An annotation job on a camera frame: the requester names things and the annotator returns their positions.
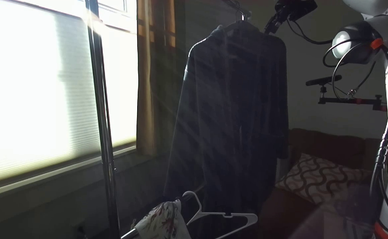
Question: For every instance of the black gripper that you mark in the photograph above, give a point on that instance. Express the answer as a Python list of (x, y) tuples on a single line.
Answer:
[(289, 9)]

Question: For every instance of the dark grey robe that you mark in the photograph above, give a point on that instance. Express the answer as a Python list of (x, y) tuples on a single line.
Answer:
[(232, 124)]

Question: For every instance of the yellow curtain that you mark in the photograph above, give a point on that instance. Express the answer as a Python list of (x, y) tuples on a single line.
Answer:
[(155, 61)]

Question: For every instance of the patterned cushion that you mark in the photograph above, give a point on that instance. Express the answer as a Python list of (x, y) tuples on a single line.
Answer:
[(321, 181)]

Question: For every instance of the metal rack front pole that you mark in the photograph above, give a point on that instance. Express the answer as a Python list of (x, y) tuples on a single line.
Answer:
[(103, 114)]

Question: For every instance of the dark red sofa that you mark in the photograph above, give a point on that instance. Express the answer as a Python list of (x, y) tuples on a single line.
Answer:
[(286, 215)]

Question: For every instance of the white plastic hanger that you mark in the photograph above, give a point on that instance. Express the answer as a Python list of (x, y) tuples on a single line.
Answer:
[(250, 218)]

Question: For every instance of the floral white cloth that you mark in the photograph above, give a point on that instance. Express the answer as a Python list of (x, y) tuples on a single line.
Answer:
[(163, 222)]

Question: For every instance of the white window blind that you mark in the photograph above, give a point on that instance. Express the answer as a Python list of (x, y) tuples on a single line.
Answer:
[(47, 94)]

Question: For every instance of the black camera on mount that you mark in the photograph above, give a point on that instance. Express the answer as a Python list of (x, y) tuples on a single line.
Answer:
[(330, 93)]

